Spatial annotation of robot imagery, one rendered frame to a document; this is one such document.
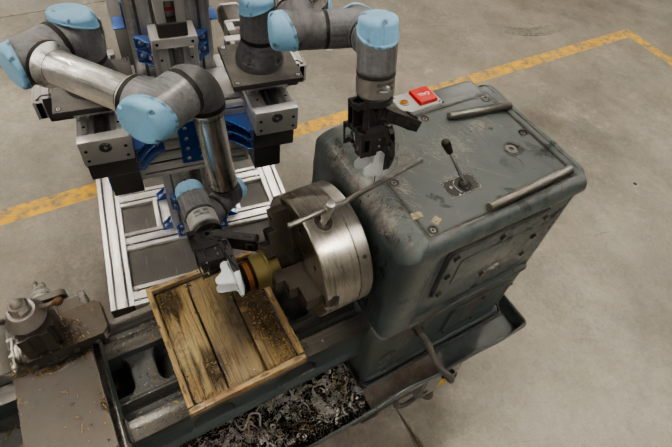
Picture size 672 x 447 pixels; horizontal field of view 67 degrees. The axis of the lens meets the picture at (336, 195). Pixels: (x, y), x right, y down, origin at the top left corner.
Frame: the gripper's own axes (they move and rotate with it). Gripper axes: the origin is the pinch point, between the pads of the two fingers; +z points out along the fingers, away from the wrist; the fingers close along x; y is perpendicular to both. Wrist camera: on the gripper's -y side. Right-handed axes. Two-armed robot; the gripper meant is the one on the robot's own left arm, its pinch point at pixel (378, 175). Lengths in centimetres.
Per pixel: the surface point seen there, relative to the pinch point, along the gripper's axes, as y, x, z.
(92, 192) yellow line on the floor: 60, -173, 96
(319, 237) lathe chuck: 15.7, 1.2, 10.5
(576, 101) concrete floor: -259, -127, 102
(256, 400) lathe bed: 35, -1, 63
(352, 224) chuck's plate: 7.2, 1.1, 10.4
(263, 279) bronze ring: 27.9, -4.0, 22.2
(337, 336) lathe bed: 11.4, 1.6, 47.5
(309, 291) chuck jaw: 19.9, 3.5, 23.4
